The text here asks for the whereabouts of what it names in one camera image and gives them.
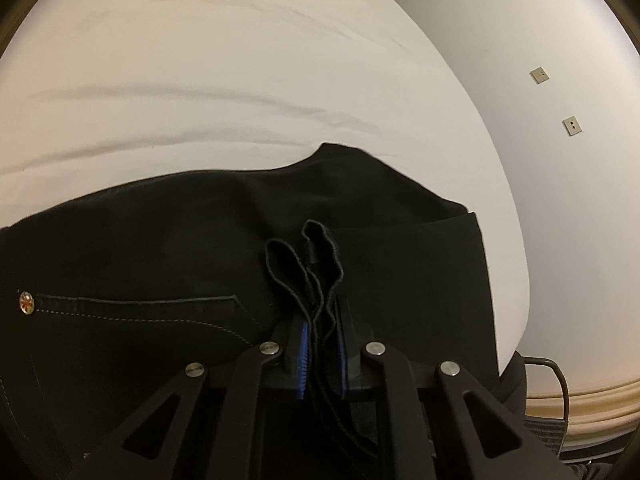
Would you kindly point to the white bed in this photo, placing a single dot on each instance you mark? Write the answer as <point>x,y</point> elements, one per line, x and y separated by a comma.
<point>200,60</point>

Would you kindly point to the beige wall switch plate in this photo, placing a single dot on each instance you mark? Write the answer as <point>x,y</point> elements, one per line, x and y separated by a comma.
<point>539,75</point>

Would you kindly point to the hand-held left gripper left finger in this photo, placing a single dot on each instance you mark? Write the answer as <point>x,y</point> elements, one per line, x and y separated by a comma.
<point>301,360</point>

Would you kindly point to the beige wall socket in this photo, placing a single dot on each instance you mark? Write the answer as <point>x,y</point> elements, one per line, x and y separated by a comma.
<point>572,126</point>

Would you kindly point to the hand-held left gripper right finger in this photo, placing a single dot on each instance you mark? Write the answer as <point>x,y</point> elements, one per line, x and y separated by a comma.
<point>343,365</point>

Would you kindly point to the black pants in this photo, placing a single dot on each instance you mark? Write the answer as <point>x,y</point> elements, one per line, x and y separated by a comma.
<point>175,240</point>

